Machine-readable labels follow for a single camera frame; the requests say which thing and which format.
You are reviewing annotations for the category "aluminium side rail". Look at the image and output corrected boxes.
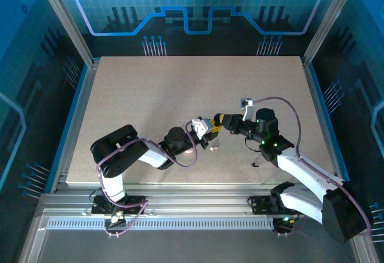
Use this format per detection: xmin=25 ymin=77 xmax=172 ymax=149
xmin=49 ymin=58 xmax=100 ymax=193
xmin=301 ymin=57 xmax=346 ymax=183

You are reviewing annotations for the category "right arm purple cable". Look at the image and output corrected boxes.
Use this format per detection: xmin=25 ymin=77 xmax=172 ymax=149
xmin=253 ymin=96 xmax=373 ymax=237

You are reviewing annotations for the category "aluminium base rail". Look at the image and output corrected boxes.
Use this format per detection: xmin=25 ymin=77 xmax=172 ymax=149
xmin=38 ymin=183 xmax=361 ymax=216

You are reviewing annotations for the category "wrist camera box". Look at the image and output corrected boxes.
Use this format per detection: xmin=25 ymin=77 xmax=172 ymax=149
xmin=239 ymin=96 xmax=256 ymax=122
xmin=191 ymin=117 xmax=213 ymax=140

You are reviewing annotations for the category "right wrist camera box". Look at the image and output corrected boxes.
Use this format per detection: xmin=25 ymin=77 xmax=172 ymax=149
xmin=239 ymin=96 xmax=256 ymax=122

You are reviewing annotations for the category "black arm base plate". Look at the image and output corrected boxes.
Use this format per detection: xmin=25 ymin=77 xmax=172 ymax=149
xmin=91 ymin=195 xmax=148 ymax=216
xmin=248 ymin=195 xmax=306 ymax=216

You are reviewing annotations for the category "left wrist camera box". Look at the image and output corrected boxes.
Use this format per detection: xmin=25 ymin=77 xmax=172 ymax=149
xmin=191 ymin=117 xmax=213 ymax=140

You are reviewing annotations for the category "black gripper wire loop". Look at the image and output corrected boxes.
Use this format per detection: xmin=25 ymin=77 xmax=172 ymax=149
xmin=243 ymin=136 xmax=262 ymax=153

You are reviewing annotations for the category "aluminium frame post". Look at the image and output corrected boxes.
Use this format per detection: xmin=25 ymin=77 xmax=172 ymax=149
xmin=33 ymin=0 xmax=100 ymax=67
xmin=301 ymin=0 xmax=361 ymax=67

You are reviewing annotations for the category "slotted grey cable duct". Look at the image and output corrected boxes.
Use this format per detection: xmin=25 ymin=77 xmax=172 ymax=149
xmin=46 ymin=218 xmax=275 ymax=231

